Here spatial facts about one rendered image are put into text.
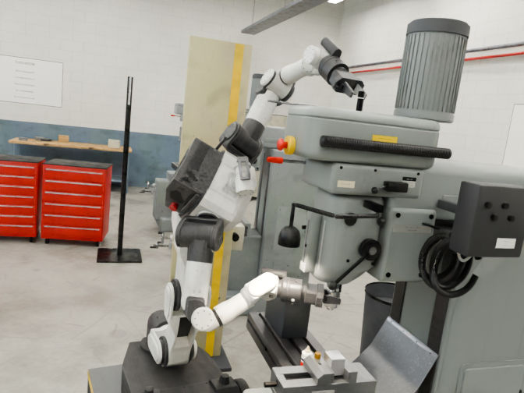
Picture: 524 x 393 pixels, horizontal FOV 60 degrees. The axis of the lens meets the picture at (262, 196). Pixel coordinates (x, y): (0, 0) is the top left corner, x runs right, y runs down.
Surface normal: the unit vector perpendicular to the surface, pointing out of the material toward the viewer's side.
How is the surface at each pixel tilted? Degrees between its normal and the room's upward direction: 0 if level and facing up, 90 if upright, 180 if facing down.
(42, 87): 90
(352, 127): 90
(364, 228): 90
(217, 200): 58
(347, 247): 90
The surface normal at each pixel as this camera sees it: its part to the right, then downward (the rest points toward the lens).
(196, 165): 0.44, -0.34
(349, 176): 0.30, 0.20
